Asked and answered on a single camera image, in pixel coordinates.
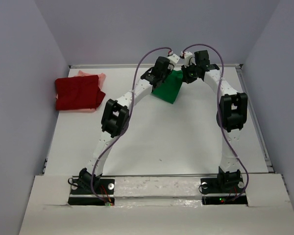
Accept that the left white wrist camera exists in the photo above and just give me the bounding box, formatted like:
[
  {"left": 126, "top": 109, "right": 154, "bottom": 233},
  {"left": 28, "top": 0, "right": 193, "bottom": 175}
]
[{"left": 167, "top": 51, "right": 180, "bottom": 67}]

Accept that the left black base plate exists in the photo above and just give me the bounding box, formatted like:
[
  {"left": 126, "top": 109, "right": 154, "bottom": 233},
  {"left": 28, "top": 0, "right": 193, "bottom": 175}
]
[{"left": 68, "top": 177, "right": 115, "bottom": 206}]

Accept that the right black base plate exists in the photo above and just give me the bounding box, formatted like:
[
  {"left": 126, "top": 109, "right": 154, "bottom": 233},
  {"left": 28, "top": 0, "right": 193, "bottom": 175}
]
[{"left": 198, "top": 177, "right": 248, "bottom": 206}]

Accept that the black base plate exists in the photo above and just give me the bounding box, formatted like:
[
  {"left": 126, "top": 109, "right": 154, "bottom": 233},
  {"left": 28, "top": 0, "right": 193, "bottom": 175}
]
[
  {"left": 198, "top": 177, "right": 248, "bottom": 206},
  {"left": 68, "top": 177, "right": 115, "bottom": 206}
]

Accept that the red folded t shirt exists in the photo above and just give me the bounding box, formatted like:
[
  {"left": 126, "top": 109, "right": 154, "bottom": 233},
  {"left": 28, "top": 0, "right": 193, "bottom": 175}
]
[{"left": 54, "top": 74, "right": 105, "bottom": 111}]

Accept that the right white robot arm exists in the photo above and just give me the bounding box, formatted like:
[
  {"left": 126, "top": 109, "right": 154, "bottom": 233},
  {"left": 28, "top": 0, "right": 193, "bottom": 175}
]
[{"left": 181, "top": 50, "right": 248, "bottom": 195}]

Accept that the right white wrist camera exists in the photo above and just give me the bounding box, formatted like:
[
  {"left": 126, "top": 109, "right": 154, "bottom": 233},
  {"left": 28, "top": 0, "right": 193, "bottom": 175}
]
[{"left": 180, "top": 51, "right": 194, "bottom": 67}]

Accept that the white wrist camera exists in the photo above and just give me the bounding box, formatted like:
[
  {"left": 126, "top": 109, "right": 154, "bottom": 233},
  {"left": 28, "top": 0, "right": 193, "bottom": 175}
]
[
  {"left": 167, "top": 51, "right": 180, "bottom": 67},
  {"left": 180, "top": 51, "right": 194, "bottom": 67}
]

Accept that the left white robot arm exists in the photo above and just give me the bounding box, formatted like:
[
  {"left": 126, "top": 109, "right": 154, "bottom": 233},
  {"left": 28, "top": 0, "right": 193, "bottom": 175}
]
[{"left": 78, "top": 53, "right": 179, "bottom": 196}]

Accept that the green t shirt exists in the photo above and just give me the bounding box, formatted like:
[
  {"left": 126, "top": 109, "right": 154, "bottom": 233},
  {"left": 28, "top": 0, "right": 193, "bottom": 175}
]
[{"left": 152, "top": 70, "right": 183, "bottom": 104}]

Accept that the pink folded t shirt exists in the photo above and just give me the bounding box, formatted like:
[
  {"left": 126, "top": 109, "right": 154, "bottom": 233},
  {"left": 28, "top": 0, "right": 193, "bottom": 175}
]
[{"left": 76, "top": 70, "right": 106, "bottom": 113}]

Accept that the aluminium table rail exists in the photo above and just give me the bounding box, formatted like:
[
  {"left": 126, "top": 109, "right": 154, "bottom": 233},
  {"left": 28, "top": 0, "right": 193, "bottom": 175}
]
[{"left": 69, "top": 63, "right": 243, "bottom": 69}]

